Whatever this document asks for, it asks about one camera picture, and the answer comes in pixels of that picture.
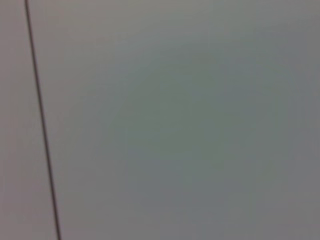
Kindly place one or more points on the thin dark wall joint strip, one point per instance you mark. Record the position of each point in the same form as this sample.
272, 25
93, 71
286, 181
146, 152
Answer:
42, 120

